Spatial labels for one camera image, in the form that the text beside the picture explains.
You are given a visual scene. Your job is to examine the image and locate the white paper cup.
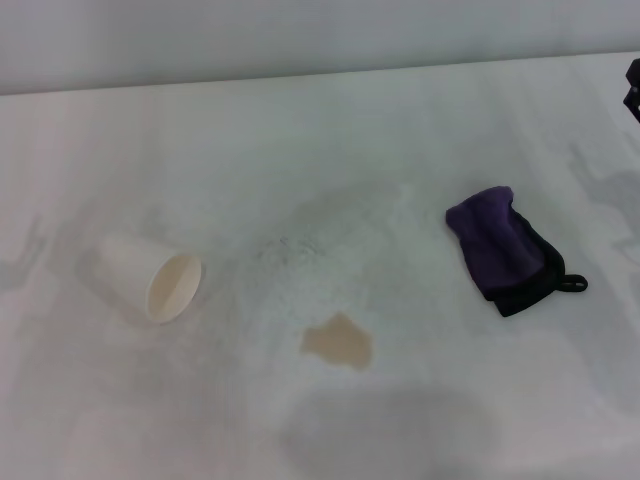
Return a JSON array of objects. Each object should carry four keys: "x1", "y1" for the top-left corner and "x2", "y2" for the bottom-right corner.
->
[{"x1": 91, "y1": 233, "x2": 204, "y2": 327}]

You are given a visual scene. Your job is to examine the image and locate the purple rag with black trim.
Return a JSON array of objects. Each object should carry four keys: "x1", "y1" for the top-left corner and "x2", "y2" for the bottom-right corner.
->
[{"x1": 444, "y1": 185, "x2": 590, "y2": 318}]

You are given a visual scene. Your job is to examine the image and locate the brown water stain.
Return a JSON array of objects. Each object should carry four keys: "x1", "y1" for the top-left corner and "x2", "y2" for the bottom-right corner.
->
[{"x1": 298, "y1": 310, "x2": 375, "y2": 374}]

